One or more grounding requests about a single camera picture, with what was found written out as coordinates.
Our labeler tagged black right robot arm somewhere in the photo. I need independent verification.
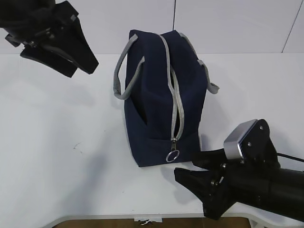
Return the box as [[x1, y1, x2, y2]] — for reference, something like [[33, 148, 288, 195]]
[[174, 119, 304, 221]]

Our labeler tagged white tape on table edge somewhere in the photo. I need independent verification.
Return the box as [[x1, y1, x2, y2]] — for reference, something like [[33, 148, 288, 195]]
[[134, 217, 163, 225]]

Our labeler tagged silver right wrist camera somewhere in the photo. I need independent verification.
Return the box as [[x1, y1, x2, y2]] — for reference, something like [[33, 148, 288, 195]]
[[223, 119, 257, 160]]

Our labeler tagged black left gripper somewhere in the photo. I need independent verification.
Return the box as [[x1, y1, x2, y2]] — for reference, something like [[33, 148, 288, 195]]
[[0, 0, 99, 78]]

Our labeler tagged navy blue insulated lunch bag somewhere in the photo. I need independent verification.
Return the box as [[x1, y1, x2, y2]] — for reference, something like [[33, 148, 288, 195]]
[[113, 30, 219, 167]]

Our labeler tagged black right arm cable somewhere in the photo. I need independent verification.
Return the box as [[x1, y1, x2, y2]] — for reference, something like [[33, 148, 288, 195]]
[[275, 153, 304, 164]]

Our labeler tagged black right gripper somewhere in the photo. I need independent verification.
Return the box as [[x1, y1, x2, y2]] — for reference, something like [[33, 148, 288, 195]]
[[174, 119, 282, 219]]

